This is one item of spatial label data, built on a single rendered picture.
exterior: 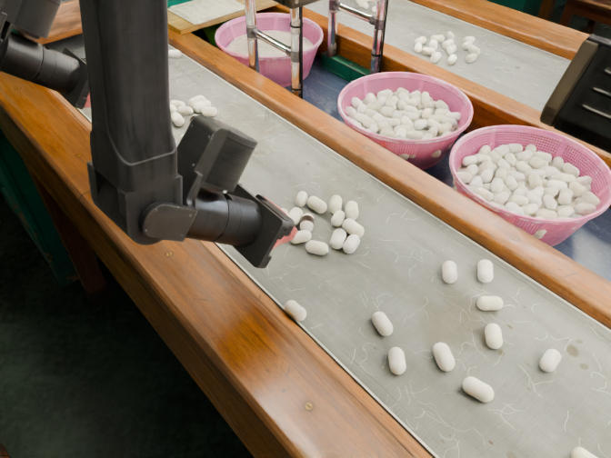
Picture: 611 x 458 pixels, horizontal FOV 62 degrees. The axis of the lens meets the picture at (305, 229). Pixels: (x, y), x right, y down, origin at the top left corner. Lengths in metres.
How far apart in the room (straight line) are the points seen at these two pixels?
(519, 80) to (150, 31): 0.99
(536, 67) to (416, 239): 0.68
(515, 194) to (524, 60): 0.52
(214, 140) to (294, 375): 0.28
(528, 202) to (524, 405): 0.38
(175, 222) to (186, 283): 0.23
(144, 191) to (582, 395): 0.54
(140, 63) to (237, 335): 0.35
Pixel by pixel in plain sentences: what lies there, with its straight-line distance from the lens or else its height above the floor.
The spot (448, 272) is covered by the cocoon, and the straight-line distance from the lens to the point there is 0.73.
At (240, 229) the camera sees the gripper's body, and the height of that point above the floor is 0.90.
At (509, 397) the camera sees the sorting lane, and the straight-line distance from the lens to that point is 0.67.
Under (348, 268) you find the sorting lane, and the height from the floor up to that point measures 0.74.
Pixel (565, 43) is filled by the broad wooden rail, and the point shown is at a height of 0.77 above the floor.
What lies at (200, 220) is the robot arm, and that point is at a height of 0.94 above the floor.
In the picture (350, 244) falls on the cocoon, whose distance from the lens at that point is 0.75.
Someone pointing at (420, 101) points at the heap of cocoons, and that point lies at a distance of 1.14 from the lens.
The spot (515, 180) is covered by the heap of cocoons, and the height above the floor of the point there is 0.74.
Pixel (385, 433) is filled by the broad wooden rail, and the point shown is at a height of 0.77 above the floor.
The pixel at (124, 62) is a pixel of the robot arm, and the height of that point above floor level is 1.12.
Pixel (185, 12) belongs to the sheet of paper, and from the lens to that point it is 1.48.
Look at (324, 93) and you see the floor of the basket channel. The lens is 1.27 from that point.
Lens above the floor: 1.29
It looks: 44 degrees down
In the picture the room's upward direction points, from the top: straight up
